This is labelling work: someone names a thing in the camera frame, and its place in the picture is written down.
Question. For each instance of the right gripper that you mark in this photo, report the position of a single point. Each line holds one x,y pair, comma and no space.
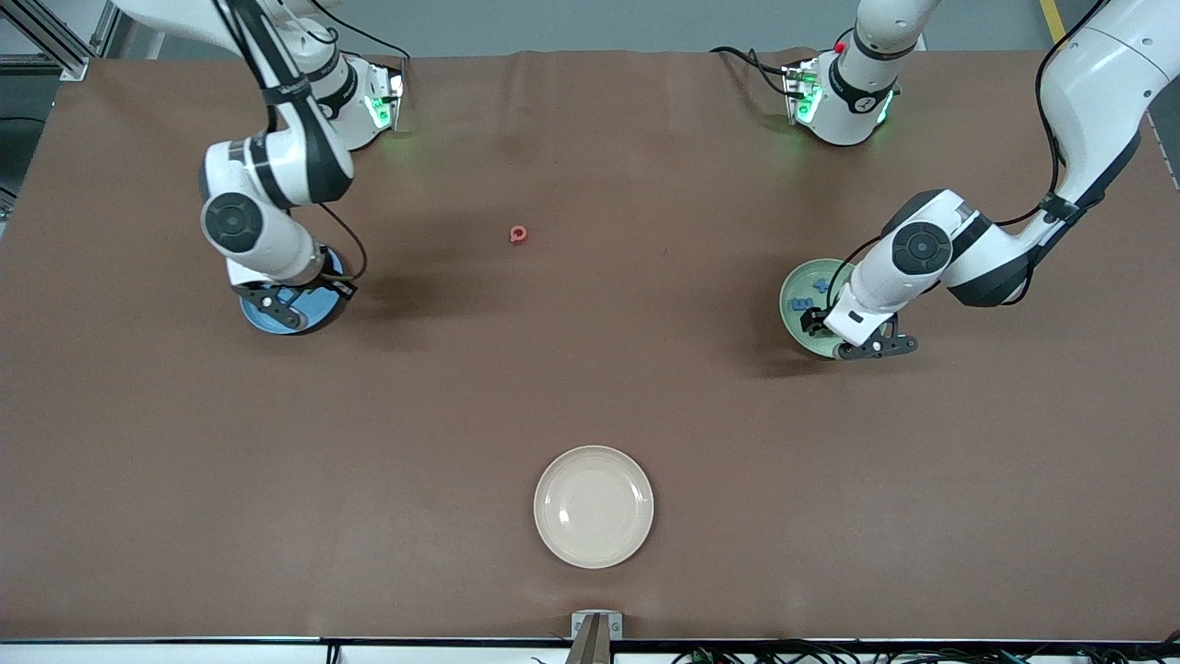
334,283

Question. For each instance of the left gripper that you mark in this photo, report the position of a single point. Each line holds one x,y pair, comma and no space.
813,321

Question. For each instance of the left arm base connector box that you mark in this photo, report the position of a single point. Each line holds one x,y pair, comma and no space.
800,92

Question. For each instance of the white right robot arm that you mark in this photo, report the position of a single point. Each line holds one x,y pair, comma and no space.
267,244

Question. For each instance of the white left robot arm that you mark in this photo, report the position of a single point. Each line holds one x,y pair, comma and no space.
1097,83

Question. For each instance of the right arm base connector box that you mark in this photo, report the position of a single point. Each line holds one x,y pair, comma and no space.
385,97

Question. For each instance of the blue plate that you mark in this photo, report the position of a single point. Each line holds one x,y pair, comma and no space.
318,315

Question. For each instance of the green plate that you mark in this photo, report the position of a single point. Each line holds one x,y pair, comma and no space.
802,275

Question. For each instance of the beige plate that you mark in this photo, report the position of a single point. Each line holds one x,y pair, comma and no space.
594,507

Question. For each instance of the brown table mat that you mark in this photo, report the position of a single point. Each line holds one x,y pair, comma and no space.
590,406

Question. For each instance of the aluminium frame profile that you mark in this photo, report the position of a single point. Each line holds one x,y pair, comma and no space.
74,66

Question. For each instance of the grey metal mount bracket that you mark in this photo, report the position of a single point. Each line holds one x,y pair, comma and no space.
581,625

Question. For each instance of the aluminium camera post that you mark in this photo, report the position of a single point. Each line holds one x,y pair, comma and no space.
595,650

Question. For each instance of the white table rail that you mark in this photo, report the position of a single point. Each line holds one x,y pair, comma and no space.
184,655

